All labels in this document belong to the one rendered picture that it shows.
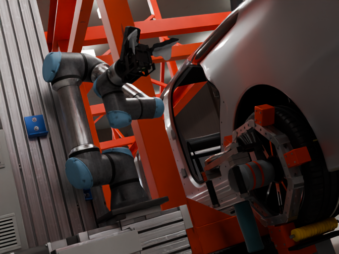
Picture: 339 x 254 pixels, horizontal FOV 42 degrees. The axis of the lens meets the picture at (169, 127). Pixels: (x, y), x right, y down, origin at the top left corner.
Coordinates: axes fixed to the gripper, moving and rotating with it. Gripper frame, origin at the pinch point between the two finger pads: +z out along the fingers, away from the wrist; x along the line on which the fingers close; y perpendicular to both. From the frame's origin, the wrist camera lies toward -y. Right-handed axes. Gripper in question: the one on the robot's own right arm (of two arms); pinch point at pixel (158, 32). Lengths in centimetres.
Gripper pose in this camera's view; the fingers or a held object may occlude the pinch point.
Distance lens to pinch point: 131.6
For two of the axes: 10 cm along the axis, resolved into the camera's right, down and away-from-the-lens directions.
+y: 1.7, 9.3, -3.1
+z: 5.9, -3.5, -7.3
